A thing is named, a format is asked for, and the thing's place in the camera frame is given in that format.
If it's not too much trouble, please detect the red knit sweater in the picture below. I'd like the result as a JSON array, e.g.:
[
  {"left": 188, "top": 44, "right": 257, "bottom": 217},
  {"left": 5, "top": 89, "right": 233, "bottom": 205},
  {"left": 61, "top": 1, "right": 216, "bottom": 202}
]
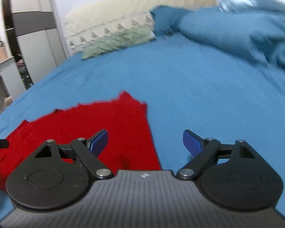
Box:
[{"left": 0, "top": 92, "right": 161, "bottom": 190}]

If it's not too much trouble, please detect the blue bed sheet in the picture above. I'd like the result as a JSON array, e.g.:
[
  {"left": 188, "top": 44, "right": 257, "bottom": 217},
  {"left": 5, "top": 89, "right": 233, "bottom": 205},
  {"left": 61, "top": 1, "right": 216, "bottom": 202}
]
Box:
[{"left": 0, "top": 33, "right": 285, "bottom": 216}]

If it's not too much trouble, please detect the grey white wardrobe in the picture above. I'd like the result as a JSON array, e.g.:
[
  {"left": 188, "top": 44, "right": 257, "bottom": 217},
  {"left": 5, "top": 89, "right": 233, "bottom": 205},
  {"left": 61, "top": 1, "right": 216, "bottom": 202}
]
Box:
[{"left": 2, "top": 0, "right": 66, "bottom": 89}]

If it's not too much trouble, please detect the blue duvet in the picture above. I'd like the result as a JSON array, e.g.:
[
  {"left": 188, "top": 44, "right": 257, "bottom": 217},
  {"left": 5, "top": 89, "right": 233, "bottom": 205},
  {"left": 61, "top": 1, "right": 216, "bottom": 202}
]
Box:
[{"left": 179, "top": 7, "right": 285, "bottom": 70}]

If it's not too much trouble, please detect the green pillow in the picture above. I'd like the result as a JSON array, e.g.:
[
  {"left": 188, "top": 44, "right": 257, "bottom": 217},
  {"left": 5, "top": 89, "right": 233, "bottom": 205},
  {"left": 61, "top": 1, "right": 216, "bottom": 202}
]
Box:
[{"left": 81, "top": 27, "right": 156, "bottom": 60}]

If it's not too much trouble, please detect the dark blue pillow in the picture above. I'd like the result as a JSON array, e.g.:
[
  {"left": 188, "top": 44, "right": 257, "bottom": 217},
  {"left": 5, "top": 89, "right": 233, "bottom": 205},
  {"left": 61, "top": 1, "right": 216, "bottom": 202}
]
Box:
[{"left": 150, "top": 6, "right": 191, "bottom": 36}]

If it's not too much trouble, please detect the cream quilted headboard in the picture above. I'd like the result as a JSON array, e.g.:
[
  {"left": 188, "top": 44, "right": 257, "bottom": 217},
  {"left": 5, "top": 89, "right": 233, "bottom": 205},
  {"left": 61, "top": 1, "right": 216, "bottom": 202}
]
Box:
[{"left": 65, "top": 0, "right": 217, "bottom": 55}]

